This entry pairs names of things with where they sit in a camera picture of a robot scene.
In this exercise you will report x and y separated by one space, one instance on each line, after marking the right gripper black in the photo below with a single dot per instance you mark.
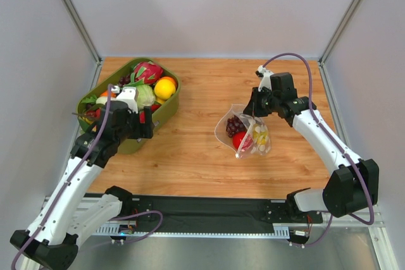
257 105

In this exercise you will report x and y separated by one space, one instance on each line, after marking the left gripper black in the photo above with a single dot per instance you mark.
147 123

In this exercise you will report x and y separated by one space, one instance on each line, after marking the fake red chili pepper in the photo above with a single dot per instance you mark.
154 107

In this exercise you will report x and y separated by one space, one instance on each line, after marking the clear zip top bag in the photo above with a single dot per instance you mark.
251 123

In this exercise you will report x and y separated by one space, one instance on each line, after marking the fake yellow lemon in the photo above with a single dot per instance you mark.
164 89

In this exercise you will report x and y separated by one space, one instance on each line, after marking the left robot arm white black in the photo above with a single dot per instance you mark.
53 239

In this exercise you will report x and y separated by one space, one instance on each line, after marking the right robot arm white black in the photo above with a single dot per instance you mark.
353 182

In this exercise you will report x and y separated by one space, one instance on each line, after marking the fake yellow banana bunch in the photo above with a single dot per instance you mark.
260 137

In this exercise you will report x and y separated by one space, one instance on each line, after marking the fake green cabbage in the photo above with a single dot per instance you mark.
145 96

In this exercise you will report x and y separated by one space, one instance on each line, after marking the fake purple grapes in bag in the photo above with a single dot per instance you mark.
234 126

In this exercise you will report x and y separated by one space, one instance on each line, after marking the fake red apple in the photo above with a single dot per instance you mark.
239 143

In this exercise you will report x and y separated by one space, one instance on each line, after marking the fake orange persimmon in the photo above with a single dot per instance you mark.
170 79

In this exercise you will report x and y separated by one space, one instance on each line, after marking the fake dark grapes in bin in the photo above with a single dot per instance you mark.
124 80

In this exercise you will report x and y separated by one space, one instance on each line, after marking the fake red cherry bunch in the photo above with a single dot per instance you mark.
92 115

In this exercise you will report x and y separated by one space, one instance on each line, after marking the fake pink dragon fruit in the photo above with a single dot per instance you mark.
146 72

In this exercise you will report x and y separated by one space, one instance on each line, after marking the fake white radish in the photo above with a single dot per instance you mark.
101 101

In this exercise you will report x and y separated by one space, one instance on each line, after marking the olive green plastic bin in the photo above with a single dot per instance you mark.
160 116

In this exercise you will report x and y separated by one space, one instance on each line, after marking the black base mat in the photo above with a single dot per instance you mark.
219 215

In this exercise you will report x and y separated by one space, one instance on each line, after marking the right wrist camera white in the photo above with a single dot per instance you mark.
265 78

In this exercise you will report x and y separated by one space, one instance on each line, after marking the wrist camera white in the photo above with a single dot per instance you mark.
265 78
129 96

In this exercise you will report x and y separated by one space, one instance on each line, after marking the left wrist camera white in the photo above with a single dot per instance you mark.
129 96

